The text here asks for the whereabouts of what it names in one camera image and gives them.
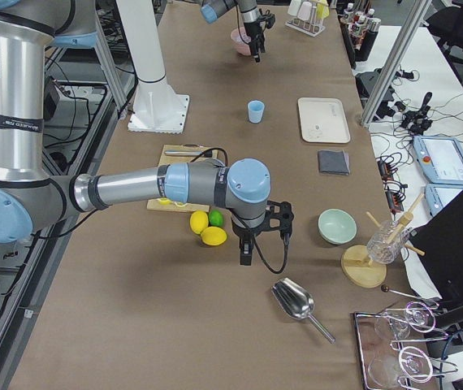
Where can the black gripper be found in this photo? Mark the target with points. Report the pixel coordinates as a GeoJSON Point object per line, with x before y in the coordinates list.
{"type": "Point", "coordinates": [253, 29]}
{"type": "Point", "coordinates": [244, 233]}

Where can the pile of ice cubes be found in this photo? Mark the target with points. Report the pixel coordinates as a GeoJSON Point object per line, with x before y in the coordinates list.
{"type": "Point", "coordinates": [240, 36]}

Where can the white cup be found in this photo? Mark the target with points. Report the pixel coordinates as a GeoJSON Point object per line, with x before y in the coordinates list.
{"type": "Point", "coordinates": [294, 8]}

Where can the pink cup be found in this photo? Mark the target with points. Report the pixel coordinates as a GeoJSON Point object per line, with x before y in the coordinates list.
{"type": "Point", "coordinates": [305, 11]}

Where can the light blue plastic cup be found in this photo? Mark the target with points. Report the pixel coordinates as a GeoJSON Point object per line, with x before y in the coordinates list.
{"type": "Point", "coordinates": [255, 111]}

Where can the yellow cup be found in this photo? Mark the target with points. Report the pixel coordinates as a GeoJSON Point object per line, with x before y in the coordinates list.
{"type": "Point", "coordinates": [322, 9]}

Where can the silver metal ice scoop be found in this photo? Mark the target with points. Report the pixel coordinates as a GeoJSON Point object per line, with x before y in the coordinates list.
{"type": "Point", "coordinates": [298, 304]}

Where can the wooden cup tree stand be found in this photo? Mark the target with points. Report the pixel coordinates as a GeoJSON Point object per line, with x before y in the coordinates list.
{"type": "Point", "coordinates": [366, 265]}

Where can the pink bowl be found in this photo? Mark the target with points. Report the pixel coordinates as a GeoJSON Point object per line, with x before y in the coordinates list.
{"type": "Point", "coordinates": [241, 48]}

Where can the yellow lemon near lime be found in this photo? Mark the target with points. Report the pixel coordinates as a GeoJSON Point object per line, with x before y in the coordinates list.
{"type": "Point", "coordinates": [213, 236]}

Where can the green lime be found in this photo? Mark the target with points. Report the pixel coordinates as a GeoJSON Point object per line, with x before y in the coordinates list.
{"type": "Point", "coordinates": [216, 218]}

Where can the lemon half slice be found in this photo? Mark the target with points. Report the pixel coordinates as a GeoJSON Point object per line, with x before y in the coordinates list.
{"type": "Point", "coordinates": [164, 201]}
{"type": "Point", "coordinates": [180, 204]}

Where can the mint green bowl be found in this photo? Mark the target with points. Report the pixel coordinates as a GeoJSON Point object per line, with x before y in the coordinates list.
{"type": "Point", "coordinates": [337, 226]}

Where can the wooden cutting board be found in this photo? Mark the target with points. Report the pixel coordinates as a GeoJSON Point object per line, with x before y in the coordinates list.
{"type": "Point", "coordinates": [164, 160]}

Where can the cream rabbit tray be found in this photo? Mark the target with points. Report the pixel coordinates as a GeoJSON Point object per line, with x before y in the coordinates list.
{"type": "Point", "coordinates": [322, 120]}

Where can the steel muddler black tip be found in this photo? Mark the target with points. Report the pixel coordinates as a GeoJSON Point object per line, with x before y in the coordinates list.
{"type": "Point", "coordinates": [189, 153]}

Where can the folded grey cloth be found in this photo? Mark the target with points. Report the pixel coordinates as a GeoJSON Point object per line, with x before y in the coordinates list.
{"type": "Point", "coordinates": [335, 162]}

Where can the clear glass on stand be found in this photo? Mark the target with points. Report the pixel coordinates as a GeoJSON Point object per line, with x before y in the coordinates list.
{"type": "Point", "coordinates": [383, 250]}

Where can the black metal glass tray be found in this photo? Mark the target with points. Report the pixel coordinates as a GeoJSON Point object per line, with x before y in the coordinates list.
{"type": "Point", "coordinates": [392, 348]}

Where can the blue teach pendant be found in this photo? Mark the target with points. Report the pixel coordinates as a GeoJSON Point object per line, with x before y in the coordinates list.
{"type": "Point", "coordinates": [440, 158]}
{"type": "Point", "coordinates": [439, 195]}

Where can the black monitor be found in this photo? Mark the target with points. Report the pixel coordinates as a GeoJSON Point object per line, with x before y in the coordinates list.
{"type": "Point", "coordinates": [442, 241]}

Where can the white wire cup rack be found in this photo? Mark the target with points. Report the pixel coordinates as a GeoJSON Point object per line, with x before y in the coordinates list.
{"type": "Point", "coordinates": [312, 27]}

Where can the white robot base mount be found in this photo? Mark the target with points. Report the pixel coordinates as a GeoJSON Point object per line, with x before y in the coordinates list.
{"type": "Point", "coordinates": [156, 106]}

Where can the aluminium frame post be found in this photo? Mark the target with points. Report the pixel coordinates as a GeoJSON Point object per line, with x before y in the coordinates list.
{"type": "Point", "coordinates": [397, 52]}

